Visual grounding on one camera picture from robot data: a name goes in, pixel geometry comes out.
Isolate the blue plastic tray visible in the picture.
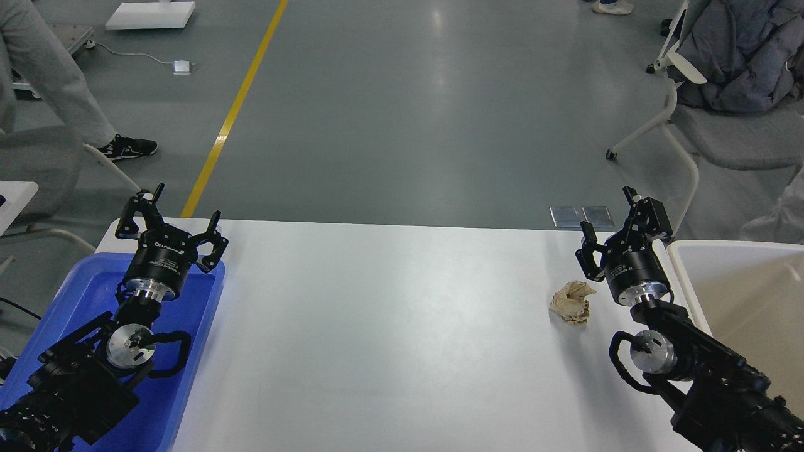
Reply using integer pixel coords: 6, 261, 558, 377
0, 253, 226, 452

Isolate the brown paper ball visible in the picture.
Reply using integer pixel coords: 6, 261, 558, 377
549, 281, 597, 325

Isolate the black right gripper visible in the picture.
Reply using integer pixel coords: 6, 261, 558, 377
575, 186, 673, 307

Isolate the person in grey clothes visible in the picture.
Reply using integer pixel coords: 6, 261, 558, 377
0, 0, 158, 162

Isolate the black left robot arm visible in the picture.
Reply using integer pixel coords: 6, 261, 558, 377
2, 183, 229, 451

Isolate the white frame chair right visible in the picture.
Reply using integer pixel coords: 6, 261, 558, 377
606, 1, 802, 230

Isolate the grey jacket on chair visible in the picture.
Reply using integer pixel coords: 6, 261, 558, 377
678, 1, 803, 114

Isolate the person in white clothes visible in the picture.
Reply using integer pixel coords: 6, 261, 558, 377
738, 169, 803, 244

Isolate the metal floor plate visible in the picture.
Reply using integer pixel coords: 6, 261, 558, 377
581, 206, 614, 228
549, 206, 585, 229

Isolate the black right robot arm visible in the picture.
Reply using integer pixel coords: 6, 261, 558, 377
575, 186, 803, 451

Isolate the white side table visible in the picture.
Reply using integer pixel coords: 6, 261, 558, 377
1, 180, 38, 234

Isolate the metal floor plate right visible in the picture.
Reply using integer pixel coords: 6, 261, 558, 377
581, 206, 614, 228

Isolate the white shoe background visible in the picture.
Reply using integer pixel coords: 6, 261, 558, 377
592, 1, 634, 16

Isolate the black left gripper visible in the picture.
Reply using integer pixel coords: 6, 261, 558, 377
114, 183, 229, 301

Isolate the white flat board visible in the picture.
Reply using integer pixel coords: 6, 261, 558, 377
104, 1, 196, 30

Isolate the grey chair left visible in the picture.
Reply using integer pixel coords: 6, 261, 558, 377
1, 126, 144, 254

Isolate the beige plastic bin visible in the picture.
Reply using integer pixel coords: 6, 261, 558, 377
667, 240, 803, 417

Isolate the metal floor plate left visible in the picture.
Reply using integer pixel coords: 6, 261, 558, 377
549, 206, 585, 229

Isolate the white power adapter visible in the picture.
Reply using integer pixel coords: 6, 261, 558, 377
172, 60, 192, 75

